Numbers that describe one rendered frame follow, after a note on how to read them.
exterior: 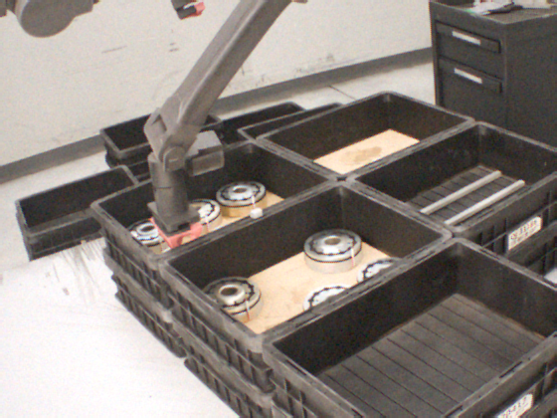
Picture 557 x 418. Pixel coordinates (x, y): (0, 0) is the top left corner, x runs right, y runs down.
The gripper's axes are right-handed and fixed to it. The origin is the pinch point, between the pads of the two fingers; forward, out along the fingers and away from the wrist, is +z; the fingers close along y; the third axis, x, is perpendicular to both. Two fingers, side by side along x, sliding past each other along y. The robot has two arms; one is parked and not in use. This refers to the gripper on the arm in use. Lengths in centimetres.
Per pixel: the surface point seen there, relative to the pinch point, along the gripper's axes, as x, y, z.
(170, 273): 7.0, -14.5, -5.9
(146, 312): 8.4, 2.5, 11.2
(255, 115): -86, 147, 41
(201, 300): 6.0, -24.6, -6.0
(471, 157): -68, -2, 1
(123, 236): 9.3, 3.0, -5.5
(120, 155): -23, 123, 29
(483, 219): -42, -33, -6
